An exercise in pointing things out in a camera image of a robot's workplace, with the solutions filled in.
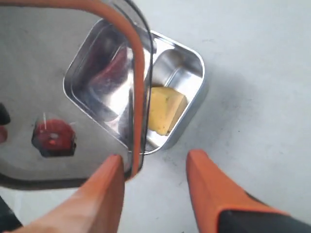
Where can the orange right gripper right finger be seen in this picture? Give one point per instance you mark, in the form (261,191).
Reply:
(222,206)

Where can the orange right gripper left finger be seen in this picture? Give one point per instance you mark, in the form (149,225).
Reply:
(94,208)

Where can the red toy sausage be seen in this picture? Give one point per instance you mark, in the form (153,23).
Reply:
(115,71)

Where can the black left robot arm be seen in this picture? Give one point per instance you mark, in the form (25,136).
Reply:
(8,220)

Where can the dark transparent box lid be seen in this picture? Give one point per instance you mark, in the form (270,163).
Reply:
(51,142)

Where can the yellow toy cheese wedge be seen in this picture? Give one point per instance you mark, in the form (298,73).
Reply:
(166,107)

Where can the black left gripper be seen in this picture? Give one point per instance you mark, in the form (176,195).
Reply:
(4,120)

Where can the stainless steel lunch box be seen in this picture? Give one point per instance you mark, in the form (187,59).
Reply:
(174,65)

